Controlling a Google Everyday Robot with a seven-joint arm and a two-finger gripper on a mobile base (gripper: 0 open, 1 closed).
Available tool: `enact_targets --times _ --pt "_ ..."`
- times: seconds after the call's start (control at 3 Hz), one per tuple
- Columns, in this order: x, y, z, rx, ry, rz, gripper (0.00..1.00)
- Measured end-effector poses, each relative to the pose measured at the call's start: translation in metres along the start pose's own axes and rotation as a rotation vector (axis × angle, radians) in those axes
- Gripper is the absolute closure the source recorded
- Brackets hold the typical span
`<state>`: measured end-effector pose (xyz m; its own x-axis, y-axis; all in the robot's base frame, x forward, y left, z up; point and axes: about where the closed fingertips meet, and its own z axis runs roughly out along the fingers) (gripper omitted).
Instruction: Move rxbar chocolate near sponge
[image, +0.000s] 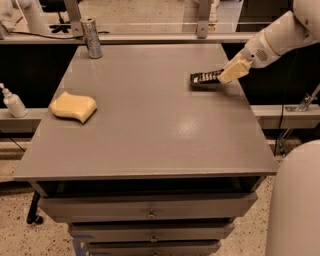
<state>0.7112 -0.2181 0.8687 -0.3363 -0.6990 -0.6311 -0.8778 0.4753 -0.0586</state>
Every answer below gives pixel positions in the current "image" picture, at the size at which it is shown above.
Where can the white pump bottle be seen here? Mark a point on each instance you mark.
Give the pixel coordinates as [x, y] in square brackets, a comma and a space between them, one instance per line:
[13, 102]

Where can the silver metal can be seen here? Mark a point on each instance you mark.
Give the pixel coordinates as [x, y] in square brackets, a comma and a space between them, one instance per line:
[91, 38]

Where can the middle grey drawer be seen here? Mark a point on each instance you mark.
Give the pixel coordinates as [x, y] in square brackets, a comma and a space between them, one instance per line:
[151, 232]

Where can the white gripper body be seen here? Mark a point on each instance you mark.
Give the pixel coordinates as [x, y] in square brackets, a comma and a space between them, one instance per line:
[256, 54]

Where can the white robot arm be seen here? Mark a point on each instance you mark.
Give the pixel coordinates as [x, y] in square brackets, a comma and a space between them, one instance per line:
[294, 29]

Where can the grey metal post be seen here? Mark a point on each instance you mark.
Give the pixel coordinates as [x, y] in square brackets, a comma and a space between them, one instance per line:
[203, 18]
[74, 15]

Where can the bottom grey drawer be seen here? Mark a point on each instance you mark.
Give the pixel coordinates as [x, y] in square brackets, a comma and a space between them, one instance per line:
[173, 248]

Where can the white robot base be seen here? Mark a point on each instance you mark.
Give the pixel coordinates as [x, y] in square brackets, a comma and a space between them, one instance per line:
[294, 217]

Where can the grey metal post right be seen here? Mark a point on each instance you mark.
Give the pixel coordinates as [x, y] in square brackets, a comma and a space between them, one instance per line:
[203, 18]

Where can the black caster leg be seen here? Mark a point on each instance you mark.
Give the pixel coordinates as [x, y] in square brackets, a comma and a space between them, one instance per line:
[33, 217]

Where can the white pipe background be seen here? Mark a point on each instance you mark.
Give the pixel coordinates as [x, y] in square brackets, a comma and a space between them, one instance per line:
[33, 14]

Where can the top grey drawer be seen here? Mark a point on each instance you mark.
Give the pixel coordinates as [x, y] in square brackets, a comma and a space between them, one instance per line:
[147, 208]

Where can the black office chair base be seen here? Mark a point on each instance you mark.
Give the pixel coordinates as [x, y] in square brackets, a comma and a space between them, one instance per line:
[56, 6]

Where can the grey metal post left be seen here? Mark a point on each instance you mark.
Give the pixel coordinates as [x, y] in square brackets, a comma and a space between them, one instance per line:
[74, 15]

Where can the grey drawer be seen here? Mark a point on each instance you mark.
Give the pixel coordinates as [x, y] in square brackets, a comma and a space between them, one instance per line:
[151, 232]
[173, 248]
[147, 208]

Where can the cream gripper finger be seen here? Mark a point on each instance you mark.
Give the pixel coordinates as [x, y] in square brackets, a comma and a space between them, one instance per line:
[234, 70]

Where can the yellow sponge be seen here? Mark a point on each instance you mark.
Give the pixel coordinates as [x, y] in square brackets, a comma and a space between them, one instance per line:
[73, 106]

